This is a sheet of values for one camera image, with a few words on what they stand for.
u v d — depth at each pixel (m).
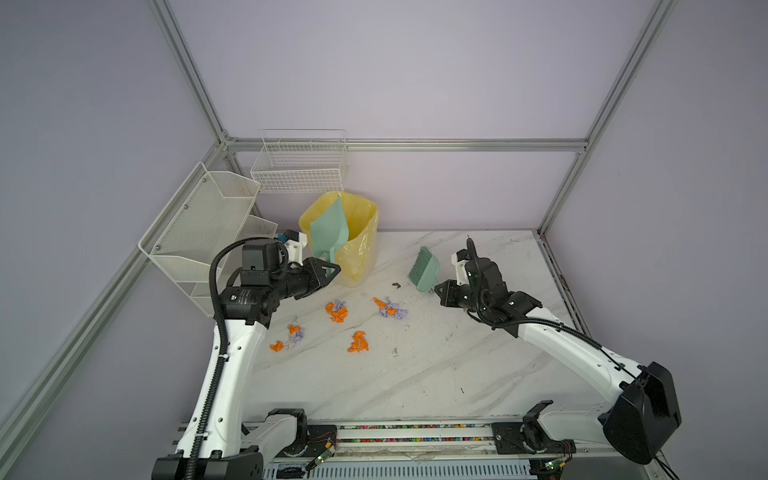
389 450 0.73
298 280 0.58
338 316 0.95
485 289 0.60
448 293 0.70
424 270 0.86
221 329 0.43
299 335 0.91
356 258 0.90
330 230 0.80
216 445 0.37
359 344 0.91
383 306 0.98
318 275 0.59
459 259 0.73
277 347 0.89
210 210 0.84
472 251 0.63
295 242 0.63
